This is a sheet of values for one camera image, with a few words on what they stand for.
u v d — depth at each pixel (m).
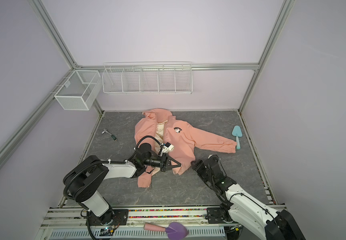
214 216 0.74
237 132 1.08
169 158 0.75
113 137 1.05
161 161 0.71
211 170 0.63
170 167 0.74
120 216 0.74
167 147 0.79
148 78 0.99
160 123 1.08
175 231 0.71
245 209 0.51
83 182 0.46
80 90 1.00
